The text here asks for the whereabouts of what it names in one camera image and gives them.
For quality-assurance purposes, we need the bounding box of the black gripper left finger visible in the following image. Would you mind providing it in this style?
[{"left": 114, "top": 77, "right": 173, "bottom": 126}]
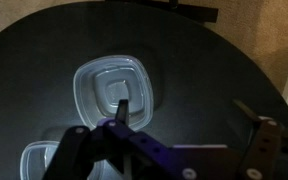
[{"left": 43, "top": 99, "right": 177, "bottom": 180}]

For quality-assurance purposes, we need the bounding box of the clear plastic food container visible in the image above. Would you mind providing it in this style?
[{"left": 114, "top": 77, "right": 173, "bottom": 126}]
[
  {"left": 73, "top": 54, "right": 155, "bottom": 132},
  {"left": 19, "top": 139, "right": 107, "bottom": 180}
]

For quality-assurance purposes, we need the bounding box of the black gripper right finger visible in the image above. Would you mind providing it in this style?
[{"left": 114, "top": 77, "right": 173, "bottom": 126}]
[{"left": 233, "top": 99, "right": 284, "bottom": 180}]

